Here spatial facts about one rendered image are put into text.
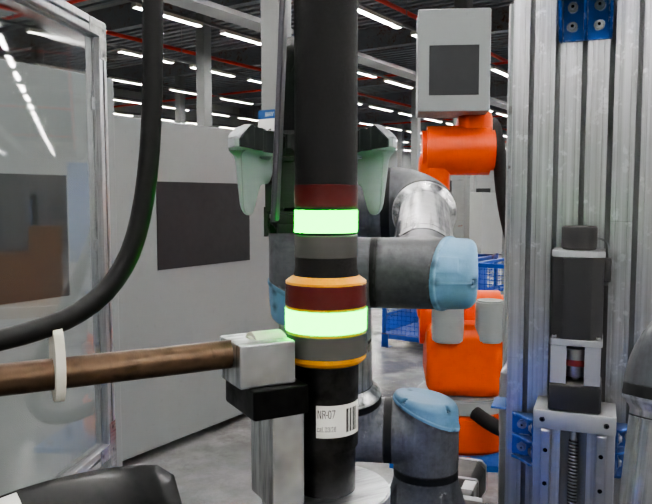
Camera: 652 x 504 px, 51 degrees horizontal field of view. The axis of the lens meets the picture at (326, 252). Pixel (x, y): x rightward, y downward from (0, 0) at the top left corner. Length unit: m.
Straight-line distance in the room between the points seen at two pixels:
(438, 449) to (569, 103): 0.65
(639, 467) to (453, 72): 3.71
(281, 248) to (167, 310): 3.80
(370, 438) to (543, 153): 0.60
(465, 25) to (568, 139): 3.19
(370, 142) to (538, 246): 0.89
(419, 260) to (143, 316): 3.74
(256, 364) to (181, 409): 4.38
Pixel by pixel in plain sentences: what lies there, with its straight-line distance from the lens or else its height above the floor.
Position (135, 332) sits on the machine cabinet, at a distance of 4.34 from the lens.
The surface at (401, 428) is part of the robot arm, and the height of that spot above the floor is 1.22.
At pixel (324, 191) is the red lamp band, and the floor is 1.62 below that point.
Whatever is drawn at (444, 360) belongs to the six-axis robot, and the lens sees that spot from 4.39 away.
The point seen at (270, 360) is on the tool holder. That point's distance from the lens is 0.34.
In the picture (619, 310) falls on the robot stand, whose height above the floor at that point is 1.42.
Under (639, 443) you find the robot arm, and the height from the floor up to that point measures 1.35.
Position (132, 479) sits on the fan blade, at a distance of 0.53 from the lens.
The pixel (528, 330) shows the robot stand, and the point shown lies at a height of 1.37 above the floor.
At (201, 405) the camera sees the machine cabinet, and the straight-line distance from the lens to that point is 4.85.
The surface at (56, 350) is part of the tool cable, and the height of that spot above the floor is 1.55.
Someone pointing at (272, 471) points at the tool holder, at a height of 1.48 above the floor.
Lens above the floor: 1.62
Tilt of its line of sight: 4 degrees down
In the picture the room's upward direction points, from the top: straight up
